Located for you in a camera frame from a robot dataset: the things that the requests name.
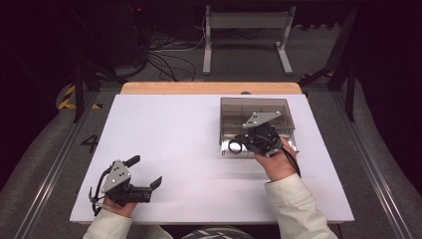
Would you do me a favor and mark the grey metal stand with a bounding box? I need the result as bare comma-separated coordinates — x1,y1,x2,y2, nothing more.
202,4,297,76

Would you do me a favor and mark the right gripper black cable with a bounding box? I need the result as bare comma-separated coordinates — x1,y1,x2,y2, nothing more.
282,147,303,178

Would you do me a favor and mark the smoky clear drawer organizer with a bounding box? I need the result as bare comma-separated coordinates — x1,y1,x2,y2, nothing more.
218,97,299,157

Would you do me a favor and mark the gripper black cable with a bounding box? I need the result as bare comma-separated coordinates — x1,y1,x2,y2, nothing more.
89,165,113,217
282,147,303,178

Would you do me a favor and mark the person's right hand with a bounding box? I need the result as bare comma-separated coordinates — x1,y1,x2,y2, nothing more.
254,137,300,183

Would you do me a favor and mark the person's left hand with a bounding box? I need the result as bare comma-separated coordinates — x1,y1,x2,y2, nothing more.
103,195,137,218

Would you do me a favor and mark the yellow black floor tape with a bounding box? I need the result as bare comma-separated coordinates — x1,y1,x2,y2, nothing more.
58,84,103,111

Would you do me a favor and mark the black elastic hair tie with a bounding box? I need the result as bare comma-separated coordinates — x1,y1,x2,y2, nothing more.
228,138,244,154

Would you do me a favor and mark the black stand with struts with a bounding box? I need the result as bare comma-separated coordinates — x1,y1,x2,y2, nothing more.
298,6,357,122
73,59,128,123

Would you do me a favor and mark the bundle of floor cables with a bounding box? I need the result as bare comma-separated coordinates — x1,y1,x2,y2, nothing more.
145,26,207,83

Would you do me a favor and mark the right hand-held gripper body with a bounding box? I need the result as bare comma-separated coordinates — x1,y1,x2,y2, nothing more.
242,111,284,157

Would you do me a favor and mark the aluminium floor rail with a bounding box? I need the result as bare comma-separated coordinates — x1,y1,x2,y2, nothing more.
13,91,101,239
331,91,414,239

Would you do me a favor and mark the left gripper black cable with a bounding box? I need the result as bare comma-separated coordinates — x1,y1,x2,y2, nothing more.
89,165,113,217

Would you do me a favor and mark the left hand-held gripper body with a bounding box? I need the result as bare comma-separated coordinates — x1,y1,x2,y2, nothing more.
101,159,153,205

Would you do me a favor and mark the person's striped clothing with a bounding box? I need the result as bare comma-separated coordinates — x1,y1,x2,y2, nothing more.
180,225,255,239

